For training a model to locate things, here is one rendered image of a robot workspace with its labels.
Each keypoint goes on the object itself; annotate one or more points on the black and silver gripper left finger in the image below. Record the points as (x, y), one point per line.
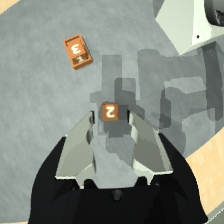
(67, 166)

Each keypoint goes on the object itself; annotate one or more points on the brown cube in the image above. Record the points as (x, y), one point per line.
(77, 52)
(110, 112)

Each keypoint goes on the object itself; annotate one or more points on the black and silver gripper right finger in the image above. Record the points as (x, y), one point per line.
(156, 158)

